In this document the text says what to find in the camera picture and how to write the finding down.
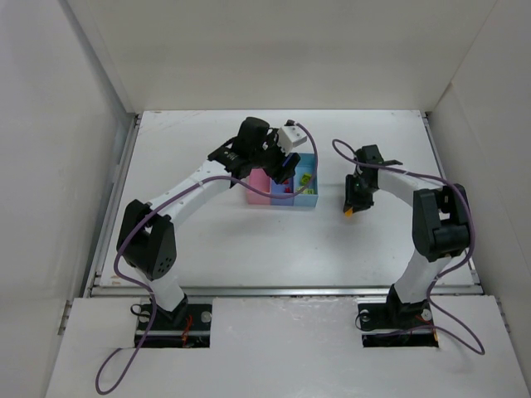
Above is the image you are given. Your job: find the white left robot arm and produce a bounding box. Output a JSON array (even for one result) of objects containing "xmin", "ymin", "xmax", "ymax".
[{"xmin": 115, "ymin": 117, "xmax": 309, "ymax": 325}]

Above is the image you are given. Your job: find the aluminium rail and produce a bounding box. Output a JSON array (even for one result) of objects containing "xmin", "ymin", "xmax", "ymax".
[{"xmin": 85, "ymin": 284, "xmax": 484, "ymax": 298}]

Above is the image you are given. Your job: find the green lego block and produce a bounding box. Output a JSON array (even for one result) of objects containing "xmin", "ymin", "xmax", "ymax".
[{"xmin": 300, "ymin": 173, "xmax": 312, "ymax": 186}]

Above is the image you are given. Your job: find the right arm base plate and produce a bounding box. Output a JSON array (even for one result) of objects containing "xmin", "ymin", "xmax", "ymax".
[{"xmin": 357, "ymin": 301, "xmax": 439, "ymax": 348}]

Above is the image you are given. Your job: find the pale green lego brick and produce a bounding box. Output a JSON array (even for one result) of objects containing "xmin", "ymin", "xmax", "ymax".
[{"xmin": 297, "ymin": 187, "xmax": 317, "ymax": 195}]

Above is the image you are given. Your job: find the purple cable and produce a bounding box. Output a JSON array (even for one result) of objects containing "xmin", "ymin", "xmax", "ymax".
[
  {"xmin": 95, "ymin": 120, "xmax": 320, "ymax": 395},
  {"xmin": 331, "ymin": 138, "xmax": 486, "ymax": 357}
]

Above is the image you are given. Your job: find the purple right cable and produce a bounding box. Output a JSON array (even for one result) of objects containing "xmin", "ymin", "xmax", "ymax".
[{"xmin": 331, "ymin": 138, "xmax": 486, "ymax": 357}]

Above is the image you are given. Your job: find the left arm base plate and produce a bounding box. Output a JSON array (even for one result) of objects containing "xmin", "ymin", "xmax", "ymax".
[{"xmin": 141, "ymin": 303, "xmax": 212, "ymax": 348}]

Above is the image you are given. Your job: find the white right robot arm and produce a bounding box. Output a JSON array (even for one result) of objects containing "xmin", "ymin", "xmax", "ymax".
[{"xmin": 343, "ymin": 145, "xmax": 472, "ymax": 332}]

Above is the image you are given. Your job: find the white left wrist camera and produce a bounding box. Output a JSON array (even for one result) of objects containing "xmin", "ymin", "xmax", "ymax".
[{"xmin": 277, "ymin": 119, "xmax": 308, "ymax": 154}]

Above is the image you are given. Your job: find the pink bin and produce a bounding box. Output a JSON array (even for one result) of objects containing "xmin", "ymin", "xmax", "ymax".
[{"xmin": 246, "ymin": 169, "xmax": 271, "ymax": 206}]

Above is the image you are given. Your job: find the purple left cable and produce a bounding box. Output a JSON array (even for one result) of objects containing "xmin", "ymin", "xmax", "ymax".
[{"xmin": 95, "ymin": 120, "xmax": 320, "ymax": 395}]

